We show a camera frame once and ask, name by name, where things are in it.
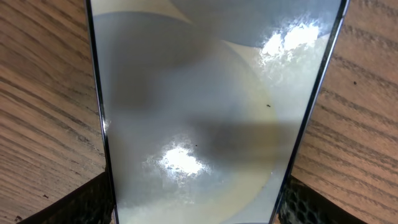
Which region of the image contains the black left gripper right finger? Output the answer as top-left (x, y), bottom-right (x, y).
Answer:
top-left (278, 176), bottom-right (365, 224)

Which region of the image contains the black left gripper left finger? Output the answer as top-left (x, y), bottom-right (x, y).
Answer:
top-left (19, 172), bottom-right (114, 224)

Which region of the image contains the Samsung Galaxy smartphone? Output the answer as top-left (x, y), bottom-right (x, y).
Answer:
top-left (85, 0), bottom-right (349, 224)

